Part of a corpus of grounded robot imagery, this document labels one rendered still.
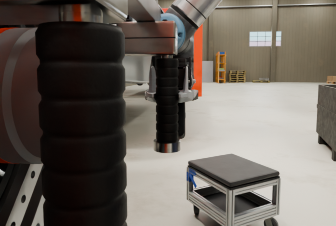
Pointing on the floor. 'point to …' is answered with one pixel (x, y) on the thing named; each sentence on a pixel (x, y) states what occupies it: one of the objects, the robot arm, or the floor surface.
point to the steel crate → (327, 117)
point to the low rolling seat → (233, 190)
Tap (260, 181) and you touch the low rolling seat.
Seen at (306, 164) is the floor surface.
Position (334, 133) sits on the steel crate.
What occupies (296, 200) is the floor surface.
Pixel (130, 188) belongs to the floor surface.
